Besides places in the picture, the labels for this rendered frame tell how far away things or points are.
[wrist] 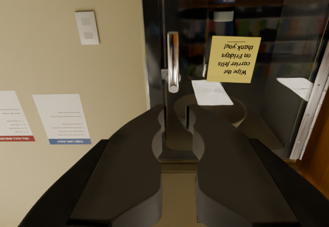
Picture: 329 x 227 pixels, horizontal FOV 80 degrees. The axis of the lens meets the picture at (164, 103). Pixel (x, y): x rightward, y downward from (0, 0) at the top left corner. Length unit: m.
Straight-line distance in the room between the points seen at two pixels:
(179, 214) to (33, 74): 0.79
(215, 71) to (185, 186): 0.25
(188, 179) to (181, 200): 0.04
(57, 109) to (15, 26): 0.36
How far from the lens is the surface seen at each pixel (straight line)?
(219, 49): 0.34
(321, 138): 0.55
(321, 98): 0.45
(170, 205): 0.46
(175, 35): 0.28
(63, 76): 0.93
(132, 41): 0.79
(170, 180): 0.45
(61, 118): 1.03
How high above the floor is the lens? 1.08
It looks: 27 degrees up
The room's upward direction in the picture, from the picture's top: 178 degrees clockwise
